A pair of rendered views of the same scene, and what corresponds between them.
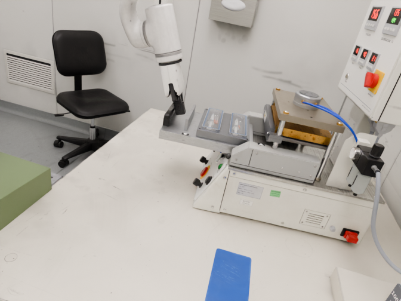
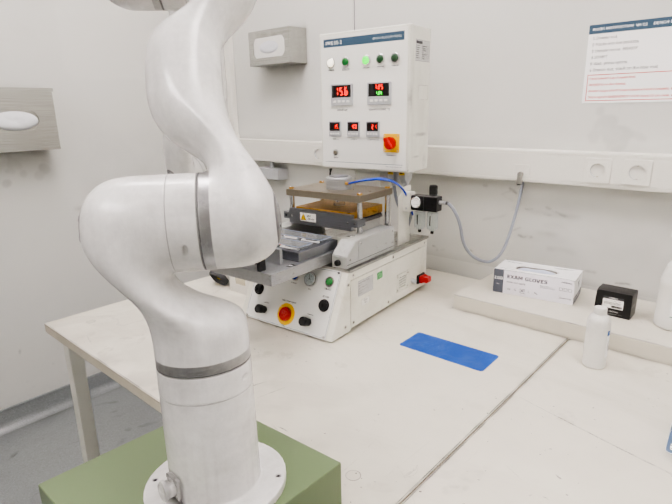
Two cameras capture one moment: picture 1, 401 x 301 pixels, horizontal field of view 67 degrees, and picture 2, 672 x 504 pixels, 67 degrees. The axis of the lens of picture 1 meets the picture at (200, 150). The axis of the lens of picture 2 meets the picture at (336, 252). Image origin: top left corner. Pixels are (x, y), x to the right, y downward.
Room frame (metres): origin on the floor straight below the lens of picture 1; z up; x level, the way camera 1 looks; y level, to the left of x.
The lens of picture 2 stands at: (0.09, 1.00, 1.34)
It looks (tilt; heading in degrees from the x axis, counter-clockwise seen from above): 16 degrees down; 304
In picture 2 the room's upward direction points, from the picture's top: 1 degrees counter-clockwise
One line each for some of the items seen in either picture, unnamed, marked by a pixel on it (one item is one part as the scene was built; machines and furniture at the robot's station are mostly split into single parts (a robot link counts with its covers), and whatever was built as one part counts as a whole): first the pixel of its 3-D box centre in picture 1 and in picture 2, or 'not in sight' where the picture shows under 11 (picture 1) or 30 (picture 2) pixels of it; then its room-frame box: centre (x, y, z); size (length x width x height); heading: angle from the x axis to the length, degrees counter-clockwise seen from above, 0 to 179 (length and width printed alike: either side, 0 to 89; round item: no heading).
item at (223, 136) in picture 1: (224, 126); (290, 245); (0.95, -0.06, 0.98); 0.20 x 0.17 x 0.03; 177
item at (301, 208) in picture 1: (277, 180); (343, 275); (0.92, -0.29, 0.84); 0.53 x 0.37 x 0.17; 87
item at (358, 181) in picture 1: (360, 165); (424, 209); (0.71, -0.41, 1.05); 0.15 x 0.05 x 0.15; 177
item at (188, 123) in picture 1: (210, 126); (279, 253); (0.96, -0.02, 0.97); 0.30 x 0.22 x 0.08; 87
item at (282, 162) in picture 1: (271, 160); (363, 246); (0.81, -0.21, 0.97); 0.26 x 0.05 x 0.07; 87
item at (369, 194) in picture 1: (296, 157); (346, 244); (0.94, -0.33, 0.93); 0.46 x 0.35 x 0.01; 87
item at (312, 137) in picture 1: (300, 118); (341, 202); (0.93, -0.29, 1.07); 0.22 x 0.17 x 0.10; 177
